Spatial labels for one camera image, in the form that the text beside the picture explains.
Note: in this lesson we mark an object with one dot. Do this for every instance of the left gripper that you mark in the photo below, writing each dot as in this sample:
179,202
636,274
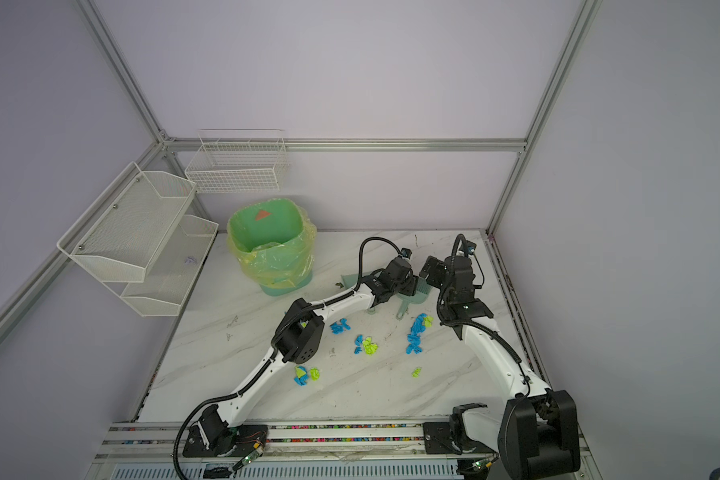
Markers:
411,284

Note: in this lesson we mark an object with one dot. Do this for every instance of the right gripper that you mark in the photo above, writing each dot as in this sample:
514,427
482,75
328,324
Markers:
438,268

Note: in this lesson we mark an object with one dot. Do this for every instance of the green plastic dustpan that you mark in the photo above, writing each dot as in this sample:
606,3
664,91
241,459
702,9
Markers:
420,295

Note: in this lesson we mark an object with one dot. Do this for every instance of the blue scraps pile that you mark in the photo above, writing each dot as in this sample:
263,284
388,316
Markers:
421,323

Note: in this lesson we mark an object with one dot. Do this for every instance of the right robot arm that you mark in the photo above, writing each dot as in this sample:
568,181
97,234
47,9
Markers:
536,434

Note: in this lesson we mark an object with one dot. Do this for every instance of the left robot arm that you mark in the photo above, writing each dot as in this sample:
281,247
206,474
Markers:
213,424

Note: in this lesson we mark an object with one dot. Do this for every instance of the blue green scraps middle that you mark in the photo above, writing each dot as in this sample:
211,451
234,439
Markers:
365,345

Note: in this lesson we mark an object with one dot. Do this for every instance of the blue green scraps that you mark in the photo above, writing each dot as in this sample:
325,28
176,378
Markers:
365,345
303,375

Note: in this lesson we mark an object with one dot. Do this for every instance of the blue green scraps front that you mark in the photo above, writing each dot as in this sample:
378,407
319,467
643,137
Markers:
303,375

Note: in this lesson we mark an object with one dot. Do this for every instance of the yellow bin liner bag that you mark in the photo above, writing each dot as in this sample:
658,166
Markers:
276,258

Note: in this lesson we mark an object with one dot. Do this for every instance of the green trash bin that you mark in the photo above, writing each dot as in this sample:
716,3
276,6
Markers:
273,240

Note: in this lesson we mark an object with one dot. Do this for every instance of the lower white mesh shelf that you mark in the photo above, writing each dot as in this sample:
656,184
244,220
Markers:
167,286

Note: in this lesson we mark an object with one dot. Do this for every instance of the white mesh shelf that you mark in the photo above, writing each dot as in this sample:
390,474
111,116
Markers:
119,238
167,286

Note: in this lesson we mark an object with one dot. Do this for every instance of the upper white mesh shelf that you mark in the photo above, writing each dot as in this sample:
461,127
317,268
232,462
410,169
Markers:
119,238

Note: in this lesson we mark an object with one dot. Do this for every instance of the aluminium frame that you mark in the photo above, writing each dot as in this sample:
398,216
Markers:
164,148

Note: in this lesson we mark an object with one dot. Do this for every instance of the white wire basket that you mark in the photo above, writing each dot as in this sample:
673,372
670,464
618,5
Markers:
239,161

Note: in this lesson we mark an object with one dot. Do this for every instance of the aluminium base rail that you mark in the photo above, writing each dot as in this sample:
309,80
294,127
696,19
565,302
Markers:
357,449

